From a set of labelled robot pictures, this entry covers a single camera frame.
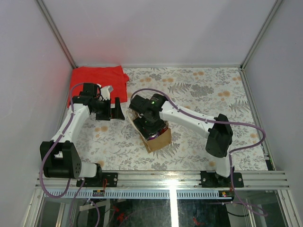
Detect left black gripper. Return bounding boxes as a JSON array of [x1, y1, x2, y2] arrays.
[[92, 97, 125, 121]]

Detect purple soda can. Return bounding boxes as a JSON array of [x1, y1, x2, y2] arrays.
[[148, 128, 167, 140]]

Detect watermelon canvas tote bag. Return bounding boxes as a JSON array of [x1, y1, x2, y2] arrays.
[[126, 108, 172, 153]]

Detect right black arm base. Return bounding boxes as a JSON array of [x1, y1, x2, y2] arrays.
[[200, 171, 244, 188]]

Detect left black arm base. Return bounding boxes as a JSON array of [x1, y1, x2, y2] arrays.
[[83, 172, 118, 188]]

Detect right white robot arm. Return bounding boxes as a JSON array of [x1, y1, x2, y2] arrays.
[[129, 94, 233, 187]]

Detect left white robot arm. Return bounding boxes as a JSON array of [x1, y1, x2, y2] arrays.
[[40, 83, 125, 187]]

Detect red folded cloth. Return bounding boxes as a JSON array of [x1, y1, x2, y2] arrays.
[[70, 66, 129, 104]]

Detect floral patterned table mat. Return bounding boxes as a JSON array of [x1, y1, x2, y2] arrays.
[[76, 68, 254, 171]]

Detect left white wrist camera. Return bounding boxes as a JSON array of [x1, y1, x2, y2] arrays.
[[98, 84, 114, 101]]

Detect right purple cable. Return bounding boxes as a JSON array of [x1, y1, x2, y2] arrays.
[[129, 88, 268, 217]]

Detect purple cable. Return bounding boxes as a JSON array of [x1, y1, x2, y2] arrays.
[[129, 88, 268, 217], [39, 82, 101, 227]]

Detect white slotted cable duct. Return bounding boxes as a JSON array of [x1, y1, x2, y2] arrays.
[[44, 189, 232, 199]]

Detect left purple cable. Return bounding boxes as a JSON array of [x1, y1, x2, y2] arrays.
[[39, 82, 101, 227]]

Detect aluminium front rail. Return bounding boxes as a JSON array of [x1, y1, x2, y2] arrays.
[[35, 170, 291, 190]]

